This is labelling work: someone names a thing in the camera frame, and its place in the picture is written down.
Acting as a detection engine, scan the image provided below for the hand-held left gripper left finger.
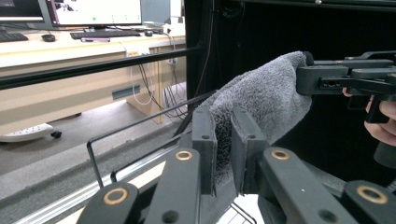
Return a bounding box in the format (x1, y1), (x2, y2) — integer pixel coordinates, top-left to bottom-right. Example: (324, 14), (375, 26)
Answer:
(191, 105), (219, 196)

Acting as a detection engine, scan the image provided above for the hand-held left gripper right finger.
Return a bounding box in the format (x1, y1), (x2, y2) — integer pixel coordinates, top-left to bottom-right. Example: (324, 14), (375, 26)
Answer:
(230, 106), (269, 196)

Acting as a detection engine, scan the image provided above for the grey towel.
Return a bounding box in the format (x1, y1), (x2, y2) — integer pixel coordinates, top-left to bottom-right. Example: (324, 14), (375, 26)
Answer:
(199, 50), (313, 189)

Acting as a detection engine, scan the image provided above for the black wire rack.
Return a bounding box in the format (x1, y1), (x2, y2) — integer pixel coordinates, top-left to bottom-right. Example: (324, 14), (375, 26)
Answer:
(86, 89), (258, 224)

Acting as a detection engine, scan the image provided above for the white power strip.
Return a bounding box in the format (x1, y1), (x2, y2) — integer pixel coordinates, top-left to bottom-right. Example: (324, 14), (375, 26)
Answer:
(163, 15), (187, 37)

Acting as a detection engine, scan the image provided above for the black keyboard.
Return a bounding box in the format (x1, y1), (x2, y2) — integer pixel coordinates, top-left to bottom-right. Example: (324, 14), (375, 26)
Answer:
(0, 32), (30, 44)
(69, 29), (142, 40)

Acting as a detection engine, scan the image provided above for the wooden desk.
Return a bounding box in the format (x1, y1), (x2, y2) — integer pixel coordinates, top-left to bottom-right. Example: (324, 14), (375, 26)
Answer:
(0, 30), (188, 135)

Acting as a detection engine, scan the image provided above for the computer monitor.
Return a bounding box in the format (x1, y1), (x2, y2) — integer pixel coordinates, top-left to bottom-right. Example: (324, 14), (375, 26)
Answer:
(0, 0), (45, 23)
(46, 0), (143, 28)

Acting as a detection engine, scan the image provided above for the white chair base with caster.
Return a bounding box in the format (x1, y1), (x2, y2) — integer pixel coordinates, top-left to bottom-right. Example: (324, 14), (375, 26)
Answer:
(0, 122), (63, 145)

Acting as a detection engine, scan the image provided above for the black cable bundle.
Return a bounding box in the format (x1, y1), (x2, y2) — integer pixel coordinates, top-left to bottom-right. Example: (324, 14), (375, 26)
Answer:
(137, 63), (189, 121)

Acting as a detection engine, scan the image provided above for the white cable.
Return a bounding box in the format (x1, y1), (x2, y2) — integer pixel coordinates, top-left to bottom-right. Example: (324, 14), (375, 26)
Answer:
(129, 64), (156, 106)

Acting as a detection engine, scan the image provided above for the black frame bar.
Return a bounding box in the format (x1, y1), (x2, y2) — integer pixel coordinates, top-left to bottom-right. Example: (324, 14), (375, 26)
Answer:
(0, 46), (204, 91)

